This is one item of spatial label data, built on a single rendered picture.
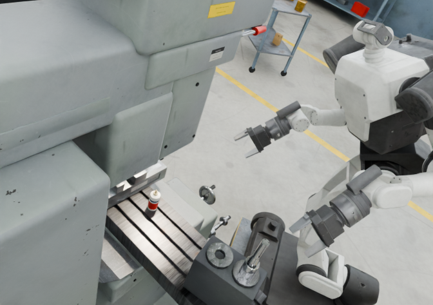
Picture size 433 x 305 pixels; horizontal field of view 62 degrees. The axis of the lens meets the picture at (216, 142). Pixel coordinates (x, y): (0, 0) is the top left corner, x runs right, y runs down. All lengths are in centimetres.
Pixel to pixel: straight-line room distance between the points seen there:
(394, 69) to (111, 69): 79
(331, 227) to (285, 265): 96
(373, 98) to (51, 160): 87
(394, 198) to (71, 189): 80
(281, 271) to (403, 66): 119
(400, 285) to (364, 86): 223
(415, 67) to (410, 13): 725
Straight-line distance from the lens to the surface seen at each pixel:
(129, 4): 73
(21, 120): 68
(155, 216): 149
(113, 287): 142
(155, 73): 80
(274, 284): 190
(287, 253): 202
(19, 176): 73
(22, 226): 67
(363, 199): 104
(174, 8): 73
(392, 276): 319
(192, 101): 103
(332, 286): 185
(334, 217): 103
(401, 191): 108
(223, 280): 119
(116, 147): 87
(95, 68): 70
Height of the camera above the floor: 210
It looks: 39 degrees down
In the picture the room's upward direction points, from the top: 20 degrees clockwise
